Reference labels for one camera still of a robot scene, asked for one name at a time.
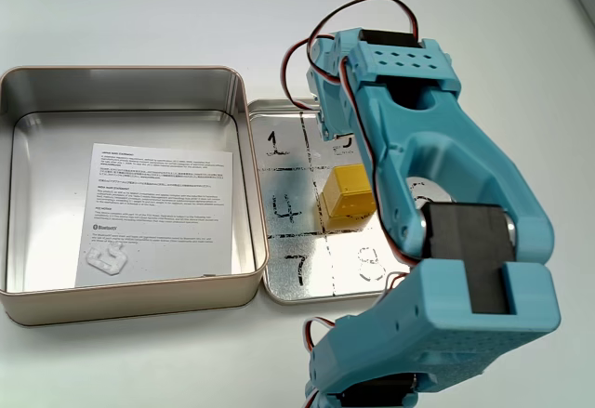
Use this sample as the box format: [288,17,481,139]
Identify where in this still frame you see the clear plastic piece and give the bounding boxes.
[83,243,129,277]

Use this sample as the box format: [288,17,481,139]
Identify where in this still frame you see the white printed paper leaflet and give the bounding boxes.
[74,142,233,288]

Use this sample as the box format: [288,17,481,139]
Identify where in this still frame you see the red white black servo cable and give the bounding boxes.
[306,0,420,59]
[281,37,326,112]
[301,316,337,408]

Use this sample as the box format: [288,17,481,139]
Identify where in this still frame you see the gold metal tin box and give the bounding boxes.
[0,64,271,328]

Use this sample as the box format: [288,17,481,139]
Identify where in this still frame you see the metal tin lid with numbers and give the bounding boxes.
[245,98,415,306]

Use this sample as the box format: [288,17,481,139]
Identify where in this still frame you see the yellow lego block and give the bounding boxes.
[318,164,376,230]

